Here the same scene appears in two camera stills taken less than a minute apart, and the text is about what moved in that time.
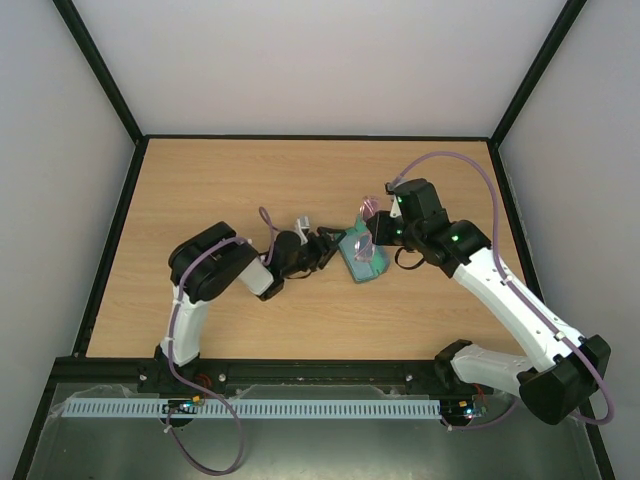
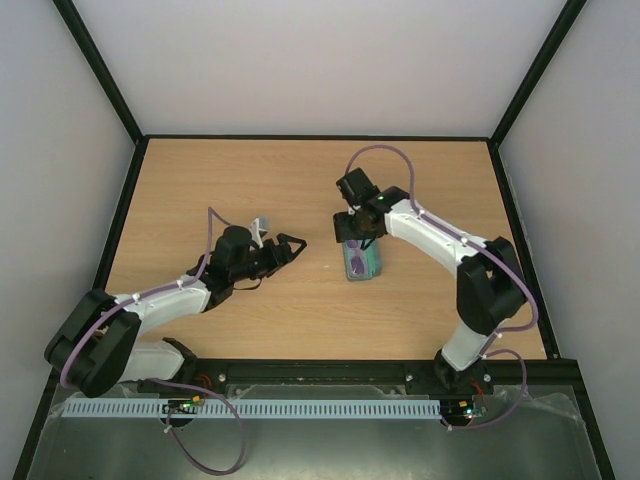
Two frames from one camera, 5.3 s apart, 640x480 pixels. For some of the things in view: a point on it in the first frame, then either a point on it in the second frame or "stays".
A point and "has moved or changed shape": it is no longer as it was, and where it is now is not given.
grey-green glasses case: [365, 260] stays
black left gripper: [321, 249] → [285, 252]
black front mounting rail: [187, 368] stays
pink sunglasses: [364, 249] has moved or changed shape
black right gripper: [377, 226] → [353, 227]
